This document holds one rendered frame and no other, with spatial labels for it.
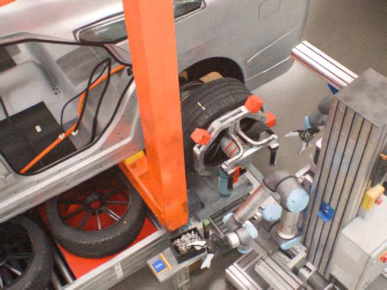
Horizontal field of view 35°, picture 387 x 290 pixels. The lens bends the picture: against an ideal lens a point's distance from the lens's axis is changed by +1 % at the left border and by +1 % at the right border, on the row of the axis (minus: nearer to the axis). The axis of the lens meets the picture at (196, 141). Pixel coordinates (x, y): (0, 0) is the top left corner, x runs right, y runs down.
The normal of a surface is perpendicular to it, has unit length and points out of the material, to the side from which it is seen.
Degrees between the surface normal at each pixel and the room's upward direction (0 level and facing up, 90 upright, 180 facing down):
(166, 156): 90
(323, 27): 0
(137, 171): 0
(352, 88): 0
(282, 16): 90
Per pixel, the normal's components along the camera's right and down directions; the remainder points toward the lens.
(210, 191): -0.03, -0.61
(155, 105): 0.56, 0.65
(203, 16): 0.54, 0.51
